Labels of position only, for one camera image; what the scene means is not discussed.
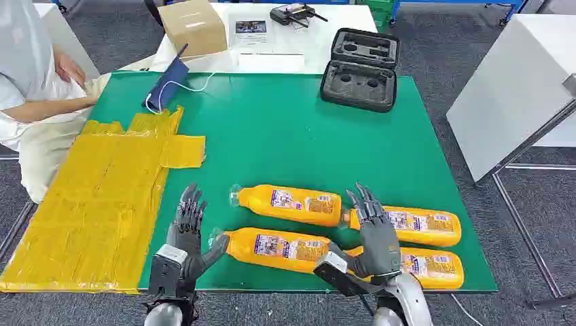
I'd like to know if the thin white cable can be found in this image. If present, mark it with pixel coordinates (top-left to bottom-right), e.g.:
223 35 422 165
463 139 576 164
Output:
143 71 217 116

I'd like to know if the person's left hand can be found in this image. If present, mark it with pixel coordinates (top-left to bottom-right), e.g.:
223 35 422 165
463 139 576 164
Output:
53 48 87 90

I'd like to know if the yellow plastic sheet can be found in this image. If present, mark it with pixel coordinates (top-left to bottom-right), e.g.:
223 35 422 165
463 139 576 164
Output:
0 105 207 295

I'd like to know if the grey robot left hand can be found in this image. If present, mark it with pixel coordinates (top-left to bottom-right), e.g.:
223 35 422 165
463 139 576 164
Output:
165 182 231 293

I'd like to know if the orange drink bottle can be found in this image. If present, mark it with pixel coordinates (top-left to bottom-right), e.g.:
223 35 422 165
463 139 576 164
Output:
342 204 463 249
228 183 344 229
345 244 465 291
208 227 333 275

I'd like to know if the person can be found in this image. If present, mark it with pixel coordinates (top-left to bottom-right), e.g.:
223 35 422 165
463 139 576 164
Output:
0 0 112 204

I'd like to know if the metal table frame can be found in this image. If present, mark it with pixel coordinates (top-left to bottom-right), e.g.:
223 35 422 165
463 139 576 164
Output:
472 98 576 312

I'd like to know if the white table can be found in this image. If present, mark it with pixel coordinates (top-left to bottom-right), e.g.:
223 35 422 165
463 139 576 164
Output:
120 2 378 75

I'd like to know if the blue metal frame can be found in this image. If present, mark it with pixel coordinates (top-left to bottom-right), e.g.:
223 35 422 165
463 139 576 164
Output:
390 0 528 26

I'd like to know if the black remote controller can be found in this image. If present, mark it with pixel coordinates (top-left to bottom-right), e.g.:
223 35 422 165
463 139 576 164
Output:
269 3 329 29

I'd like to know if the white board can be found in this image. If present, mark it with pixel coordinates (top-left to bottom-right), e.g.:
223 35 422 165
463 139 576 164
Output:
33 3 101 82

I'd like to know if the printed paper leaflet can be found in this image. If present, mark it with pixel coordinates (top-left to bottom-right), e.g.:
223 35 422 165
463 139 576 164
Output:
228 13 276 52

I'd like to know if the green table mat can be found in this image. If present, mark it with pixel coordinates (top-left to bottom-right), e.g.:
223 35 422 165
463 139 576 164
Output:
88 71 499 294

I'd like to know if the grey metal floor rail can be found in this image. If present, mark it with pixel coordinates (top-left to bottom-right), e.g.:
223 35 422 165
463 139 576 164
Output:
0 154 36 263

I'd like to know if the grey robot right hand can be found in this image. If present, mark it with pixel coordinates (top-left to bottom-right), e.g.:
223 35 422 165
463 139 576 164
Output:
327 182 402 285

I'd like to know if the green plastic crate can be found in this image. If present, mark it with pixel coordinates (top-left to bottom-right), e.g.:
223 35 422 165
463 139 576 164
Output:
359 0 398 33

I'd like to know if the blue pouch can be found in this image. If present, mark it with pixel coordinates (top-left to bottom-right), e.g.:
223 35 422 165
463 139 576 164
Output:
145 43 190 114

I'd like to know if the large white tabletop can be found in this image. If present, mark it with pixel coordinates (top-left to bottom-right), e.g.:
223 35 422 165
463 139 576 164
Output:
446 13 576 183

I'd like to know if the white floor cable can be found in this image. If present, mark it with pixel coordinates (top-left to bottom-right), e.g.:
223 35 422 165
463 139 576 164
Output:
450 294 485 326

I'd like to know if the black foam-lined case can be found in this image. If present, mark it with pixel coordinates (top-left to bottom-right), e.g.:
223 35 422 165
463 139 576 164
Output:
319 27 401 114

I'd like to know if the brown cardboard box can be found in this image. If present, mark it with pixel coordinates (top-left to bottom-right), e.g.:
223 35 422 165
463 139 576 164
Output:
157 0 229 60

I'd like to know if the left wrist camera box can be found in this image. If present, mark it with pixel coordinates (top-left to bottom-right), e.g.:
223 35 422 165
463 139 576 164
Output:
147 243 189 299

